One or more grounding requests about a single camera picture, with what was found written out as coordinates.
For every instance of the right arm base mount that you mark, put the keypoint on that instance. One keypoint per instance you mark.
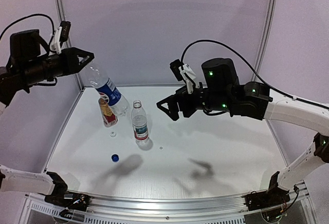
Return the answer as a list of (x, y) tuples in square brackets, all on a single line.
[(272, 202)]

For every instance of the blue bottle cap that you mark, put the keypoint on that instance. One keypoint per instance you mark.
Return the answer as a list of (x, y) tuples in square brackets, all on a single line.
[(115, 158)]

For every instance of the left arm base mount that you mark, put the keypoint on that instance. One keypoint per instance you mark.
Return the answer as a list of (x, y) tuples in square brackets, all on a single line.
[(62, 197)]

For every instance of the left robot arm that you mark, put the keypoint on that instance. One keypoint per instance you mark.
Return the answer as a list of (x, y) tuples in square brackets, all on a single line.
[(31, 64)]

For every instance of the aluminium wall post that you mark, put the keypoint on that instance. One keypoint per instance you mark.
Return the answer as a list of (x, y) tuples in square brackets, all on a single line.
[(256, 31), (62, 17)]

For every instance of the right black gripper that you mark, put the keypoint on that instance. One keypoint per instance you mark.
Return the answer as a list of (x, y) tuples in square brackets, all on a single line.
[(184, 104)]

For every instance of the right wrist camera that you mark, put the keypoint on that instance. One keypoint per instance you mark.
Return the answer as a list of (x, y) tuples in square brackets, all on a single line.
[(183, 72)]

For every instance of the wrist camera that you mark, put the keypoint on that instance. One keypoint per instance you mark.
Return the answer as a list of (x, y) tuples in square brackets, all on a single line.
[(183, 72), (60, 37)]

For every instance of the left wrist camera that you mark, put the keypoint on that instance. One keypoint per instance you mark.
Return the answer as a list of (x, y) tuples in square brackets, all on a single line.
[(60, 37)]

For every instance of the blue cap water bottle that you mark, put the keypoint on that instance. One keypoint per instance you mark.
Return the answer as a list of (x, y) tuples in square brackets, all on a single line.
[(98, 78)]

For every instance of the right aluminium wall post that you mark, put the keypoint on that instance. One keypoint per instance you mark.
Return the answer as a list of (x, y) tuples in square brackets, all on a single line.
[(256, 31)]

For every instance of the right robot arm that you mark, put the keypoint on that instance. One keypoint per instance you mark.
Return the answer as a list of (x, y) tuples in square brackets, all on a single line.
[(223, 94)]

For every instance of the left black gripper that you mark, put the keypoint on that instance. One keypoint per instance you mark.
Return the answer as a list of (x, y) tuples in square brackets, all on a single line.
[(68, 61)]

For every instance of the aluminium front rail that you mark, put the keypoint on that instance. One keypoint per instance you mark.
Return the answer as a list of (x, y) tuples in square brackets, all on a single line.
[(225, 209)]

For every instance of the white bottle cap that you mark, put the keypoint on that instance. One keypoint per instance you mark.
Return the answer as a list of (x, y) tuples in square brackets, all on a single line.
[(112, 133)]

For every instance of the red cap water bottle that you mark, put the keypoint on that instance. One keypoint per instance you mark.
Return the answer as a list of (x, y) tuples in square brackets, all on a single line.
[(139, 123)]

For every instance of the gold label drink bottle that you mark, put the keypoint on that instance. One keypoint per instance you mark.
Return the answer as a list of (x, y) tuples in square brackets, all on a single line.
[(109, 118)]

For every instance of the left aluminium wall post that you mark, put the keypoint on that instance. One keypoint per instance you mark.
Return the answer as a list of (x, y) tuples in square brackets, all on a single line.
[(62, 17)]

